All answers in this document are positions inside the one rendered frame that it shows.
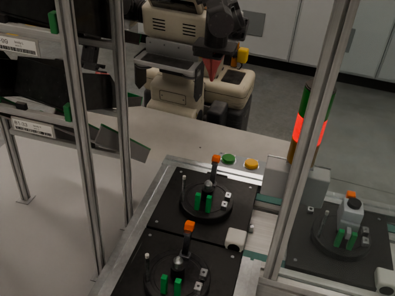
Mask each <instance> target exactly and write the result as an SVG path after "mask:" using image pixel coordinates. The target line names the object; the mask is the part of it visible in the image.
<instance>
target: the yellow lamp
mask: <svg viewBox="0 0 395 296"><path fill-rule="evenodd" d="M296 145H297V142H296V141H295V140H294V139H293V136H292V139H291V142H290V147H289V151H288V154H287V161H288V162H289V163H290V164H292V161H293V156H294V153H295V150H296Z"/></svg>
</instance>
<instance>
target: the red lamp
mask: <svg viewBox="0 0 395 296"><path fill-rule="evenodd" d="M302 123H303V118H302V117H301V116H300V115H299V113H298V114H297V119H296V123H295V126H294V131H293V139H294V140H295V141H296V142H297V141H298V138H299V134H300V130H301V127H302Z"/></svg>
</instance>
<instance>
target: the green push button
mask: <svg viewBox="0 0 395 296"><path fill-rule="evenodd" d="M222 162H224V163H226V164H232V163H234V162H235V156H234V155H232V154H224V155H223V156H222Z"/></svg>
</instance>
